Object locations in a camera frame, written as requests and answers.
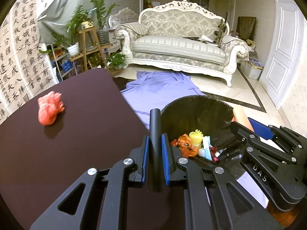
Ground clear storage box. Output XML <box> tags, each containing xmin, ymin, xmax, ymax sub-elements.
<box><xmin>244</xmin><ymin>57</ymin><xmax>265</xmax><ymax>81</ymax></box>

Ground ornate white armchair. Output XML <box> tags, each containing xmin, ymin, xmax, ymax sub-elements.
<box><xmin>109</xmin><ymin>7</ymin><xmax>140</xmax><ymax>33</ymax></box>

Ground wooden plant stand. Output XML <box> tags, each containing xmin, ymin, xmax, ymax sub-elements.
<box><xmin>69</xmin><ymin>27</ymin><xmax>115</xmax><ymax>72</ymax></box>

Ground dark slender ornament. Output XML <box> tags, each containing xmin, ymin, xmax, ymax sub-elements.
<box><xmin>215</xmin><ymin>12</ymin><xmax>229</xmax><ymax>46</ymax></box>

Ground ornate white grey sofa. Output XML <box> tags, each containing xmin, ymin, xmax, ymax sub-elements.
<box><xmin>115</xmin><ymin>0</ymin><xmax>250</xmax><ymax>87</ymax></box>

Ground yellow foam net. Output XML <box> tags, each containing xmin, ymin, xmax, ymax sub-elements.
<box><xmin>189</xmin><ymin>129</ymin><xmax>204</xmax><ymax>149</ymax></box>

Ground pale patterned blanket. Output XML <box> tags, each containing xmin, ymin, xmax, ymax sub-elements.
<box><xmin>221</xmin><ymin>35</ymin><xmax>248</xmax><ymax>51</ymax></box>

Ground metal shelf rack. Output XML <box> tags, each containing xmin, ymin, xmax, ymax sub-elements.
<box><xmin>49</xmin><ymin>50</ymin><xmax>75</xmax><ymax>81</ymax></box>

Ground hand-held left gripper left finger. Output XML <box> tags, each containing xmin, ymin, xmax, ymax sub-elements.
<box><xmin>30</xmin><ymin>134</ymin><xmax>150</xmax><ymax>230</ymax></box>

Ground grey tarp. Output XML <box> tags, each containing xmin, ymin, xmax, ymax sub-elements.
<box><xmin>36</xmin><ymin>0</ymin><xmax>101</xmax><ymax>46</ymax></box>

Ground plant in white pot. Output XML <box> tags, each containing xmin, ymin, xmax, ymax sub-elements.
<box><xmin>51</xmin><ymin>5</ymin><xmax>92</xmax><ymax>57</ymax></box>

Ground small green floor plant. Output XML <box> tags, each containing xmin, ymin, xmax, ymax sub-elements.
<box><xmin>106</xmin><ymin>52</ymin><xmax>127</xmax><ymax>71</ymax></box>

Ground calligraphy wall hanging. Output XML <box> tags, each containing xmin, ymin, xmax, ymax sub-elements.
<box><xmin>0</xmin><ymin>0</ymin><xmax>59</xmax><ymax>122</ymax></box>

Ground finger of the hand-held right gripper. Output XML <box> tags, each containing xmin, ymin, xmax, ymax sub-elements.
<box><xmin>230</xmin><ymin>122</ymin><xmax>298</xmax><ymax>165</ymax></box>
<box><xmin>247</xmin><ymin>117</ymin><xmax>304</xmax><ymax>149</ymax></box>

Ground white panel door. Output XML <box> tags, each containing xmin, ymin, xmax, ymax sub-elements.
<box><xmin>259</xmin><ymin>0</ymin><xmax>305</xmax><ymax>111</ymax></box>

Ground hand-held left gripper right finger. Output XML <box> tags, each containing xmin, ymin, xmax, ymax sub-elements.
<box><xmin>161</xmin><ymin>133</ymin><xmax>283</xmax><ymax>230</ymax></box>

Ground orange plastic bag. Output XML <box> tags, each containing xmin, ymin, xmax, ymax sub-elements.
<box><xmin>170</xmin><ymin>135</ymin><xmax>199</xmax><ymax>158</ymax></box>

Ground purple cloth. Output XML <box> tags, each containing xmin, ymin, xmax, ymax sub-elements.
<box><xmin>120</xmin><ymin>71</ymin><xmax>269</xmax><ymax>209</ymax></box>

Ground dark red cloth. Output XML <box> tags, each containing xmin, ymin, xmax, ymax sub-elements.
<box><xmin>209</xmin><ymin>146</ymin><xmax>220</xmax><ymax>163</ymax></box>

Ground orange brown fuzzy cloth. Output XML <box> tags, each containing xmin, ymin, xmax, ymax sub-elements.
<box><xmin>268</xmin><ymin>201</ymin><xmax>297</xmax><ymax>228</ymax></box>

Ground black trash bin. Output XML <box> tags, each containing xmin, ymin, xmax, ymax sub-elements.
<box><xmin>160</xmin><ymin>95</ymin><xmax>250</xmax><ymax>180</ymax></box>

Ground black tube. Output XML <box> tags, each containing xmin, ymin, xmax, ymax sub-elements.
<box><xmin>149</xmin><ymin>108</ymin><xmax>166</xmax><ymax>193</ymax></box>

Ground tall plant in grey pot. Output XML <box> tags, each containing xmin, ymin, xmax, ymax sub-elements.
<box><xmin>91</xmin><ymin>0</ymin><xmax>120</xmax><ymax>45</ymax></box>

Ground red patterned plastic bag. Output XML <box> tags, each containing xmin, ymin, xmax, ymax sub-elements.
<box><xmin>38</xmin><ymin>90</ymin><xmax>65</xmax><ymax>125</ymax></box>

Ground papers on sofa seat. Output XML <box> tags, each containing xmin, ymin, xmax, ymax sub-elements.
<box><xmin>182</xmin><ymin>35</ymin><xmax>214</xmax><ymax>45</ymax></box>

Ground grey striped blanket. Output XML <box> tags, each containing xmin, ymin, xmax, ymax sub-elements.
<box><xmin>125</xmin><ymin>22</ymin><xmax>149</xmax><ymax>37</ymax></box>

